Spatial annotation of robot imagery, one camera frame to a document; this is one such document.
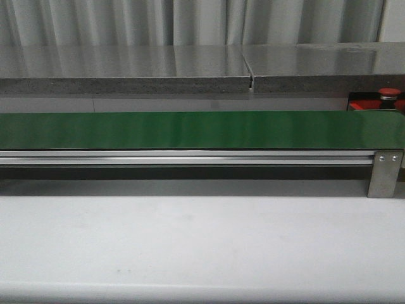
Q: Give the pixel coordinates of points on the red mushroom push button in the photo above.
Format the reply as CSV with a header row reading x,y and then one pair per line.
x,y
388,98

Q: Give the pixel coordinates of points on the green conveyor belt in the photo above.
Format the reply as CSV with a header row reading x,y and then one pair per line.
x,y
204,130

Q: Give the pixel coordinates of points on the left grey stone slab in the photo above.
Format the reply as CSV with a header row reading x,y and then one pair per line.
x,y
128,70

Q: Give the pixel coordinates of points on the red plastic tray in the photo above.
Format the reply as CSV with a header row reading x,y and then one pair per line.
x,y
375,105

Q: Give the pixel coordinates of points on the grey pleated curtain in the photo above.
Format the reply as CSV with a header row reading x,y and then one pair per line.
x,y
159,23

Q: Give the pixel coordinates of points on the steel conveyor support bracket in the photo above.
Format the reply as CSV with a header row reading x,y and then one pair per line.
x,y
385,172

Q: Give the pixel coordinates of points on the aluminium conveyor side rail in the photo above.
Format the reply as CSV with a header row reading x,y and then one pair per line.
x,y
187,157

